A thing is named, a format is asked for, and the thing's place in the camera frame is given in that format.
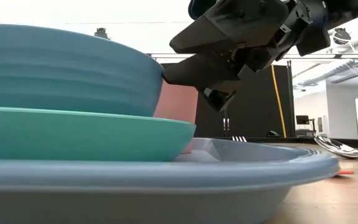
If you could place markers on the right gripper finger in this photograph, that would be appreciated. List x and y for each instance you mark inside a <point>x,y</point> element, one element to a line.
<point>228,28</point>
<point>204,70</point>

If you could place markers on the pink cup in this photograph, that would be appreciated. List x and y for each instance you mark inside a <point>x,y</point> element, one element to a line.
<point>179,102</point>

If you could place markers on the blue plastic tray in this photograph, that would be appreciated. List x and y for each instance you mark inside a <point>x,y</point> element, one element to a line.
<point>135,186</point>

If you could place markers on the blue bowl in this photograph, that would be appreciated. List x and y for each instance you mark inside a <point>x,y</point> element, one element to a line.
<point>57,74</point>

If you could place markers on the teal plate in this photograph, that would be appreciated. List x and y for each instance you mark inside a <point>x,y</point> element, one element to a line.
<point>73,137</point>

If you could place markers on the black partition screen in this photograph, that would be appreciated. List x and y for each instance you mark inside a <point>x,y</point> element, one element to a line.
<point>259,102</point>

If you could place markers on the black ceiling fixture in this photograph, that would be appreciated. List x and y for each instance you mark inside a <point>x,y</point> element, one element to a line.
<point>101,32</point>
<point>342,36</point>

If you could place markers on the small black monitor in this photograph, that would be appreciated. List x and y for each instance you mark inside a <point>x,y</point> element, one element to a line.
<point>302,119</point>

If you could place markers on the small black rounded object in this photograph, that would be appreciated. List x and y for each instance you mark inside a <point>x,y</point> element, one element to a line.
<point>273,134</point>

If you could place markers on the horizontal light bar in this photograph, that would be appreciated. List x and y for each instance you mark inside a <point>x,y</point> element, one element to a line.
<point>353,56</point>

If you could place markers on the black aluminium frame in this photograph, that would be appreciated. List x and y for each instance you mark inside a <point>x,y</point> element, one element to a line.
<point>291,140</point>

